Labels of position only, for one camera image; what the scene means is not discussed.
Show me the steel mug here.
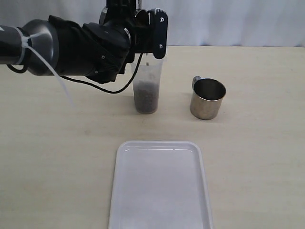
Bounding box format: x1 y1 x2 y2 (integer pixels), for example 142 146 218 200
99 6 149 26
190 76 226 120

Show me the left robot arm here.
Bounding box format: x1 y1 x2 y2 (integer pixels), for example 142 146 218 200
0 0 168 84

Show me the white zip tie left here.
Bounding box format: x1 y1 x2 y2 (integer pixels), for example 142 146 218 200
13 27 74 106

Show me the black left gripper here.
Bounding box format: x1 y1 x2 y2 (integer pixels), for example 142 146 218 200
82 0 168 84

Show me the white plastic tray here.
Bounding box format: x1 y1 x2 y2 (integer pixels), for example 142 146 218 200
108 140 214 229

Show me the white curtain backdrop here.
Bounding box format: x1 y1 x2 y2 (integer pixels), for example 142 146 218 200
0 0 305 47

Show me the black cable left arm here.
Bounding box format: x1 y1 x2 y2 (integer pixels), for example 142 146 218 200
6 52 143 94

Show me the clear plastic tall container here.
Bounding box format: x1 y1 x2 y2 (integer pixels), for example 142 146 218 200
132 53 163 114

